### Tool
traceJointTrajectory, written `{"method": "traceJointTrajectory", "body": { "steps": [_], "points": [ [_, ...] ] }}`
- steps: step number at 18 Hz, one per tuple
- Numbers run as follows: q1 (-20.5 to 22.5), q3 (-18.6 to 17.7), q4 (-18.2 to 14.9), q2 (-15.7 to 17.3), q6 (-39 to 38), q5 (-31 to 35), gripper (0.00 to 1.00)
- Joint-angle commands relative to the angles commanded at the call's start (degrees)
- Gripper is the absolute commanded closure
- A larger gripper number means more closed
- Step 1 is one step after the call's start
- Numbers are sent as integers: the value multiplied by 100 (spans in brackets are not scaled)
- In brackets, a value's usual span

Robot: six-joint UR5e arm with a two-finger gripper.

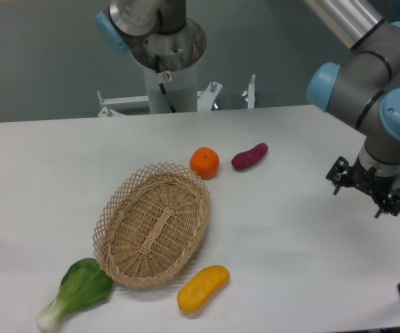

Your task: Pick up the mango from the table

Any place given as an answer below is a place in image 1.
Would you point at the woven wicker basket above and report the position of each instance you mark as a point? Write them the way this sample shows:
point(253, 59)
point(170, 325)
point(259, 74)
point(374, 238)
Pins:
point(152, 225)

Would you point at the white bracket with bolt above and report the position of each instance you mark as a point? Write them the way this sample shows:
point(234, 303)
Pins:
point(249, 95)

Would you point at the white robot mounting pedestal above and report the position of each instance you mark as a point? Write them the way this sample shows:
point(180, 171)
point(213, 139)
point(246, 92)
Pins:
point(166, 92)

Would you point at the green bok choy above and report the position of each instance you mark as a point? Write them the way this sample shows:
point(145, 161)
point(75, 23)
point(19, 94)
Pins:
point(84, 286)

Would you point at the yellow mango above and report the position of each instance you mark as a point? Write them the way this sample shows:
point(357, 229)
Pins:
point(202, 287)

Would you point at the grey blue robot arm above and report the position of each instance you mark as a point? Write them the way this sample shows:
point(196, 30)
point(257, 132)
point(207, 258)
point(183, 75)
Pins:
point(168, 46)

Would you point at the purple sweet potato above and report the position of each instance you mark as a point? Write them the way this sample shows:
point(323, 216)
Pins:
point(248, 159)

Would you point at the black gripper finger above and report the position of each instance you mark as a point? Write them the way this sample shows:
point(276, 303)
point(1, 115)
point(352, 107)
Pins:
point(340, 175)
point(388, 202)

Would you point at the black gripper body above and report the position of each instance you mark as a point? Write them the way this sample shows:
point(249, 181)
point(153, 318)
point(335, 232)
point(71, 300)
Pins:
point(369, 182)

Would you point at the orange fruit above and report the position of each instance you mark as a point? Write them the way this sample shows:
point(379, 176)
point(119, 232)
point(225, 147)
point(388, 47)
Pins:
point(205, 163)

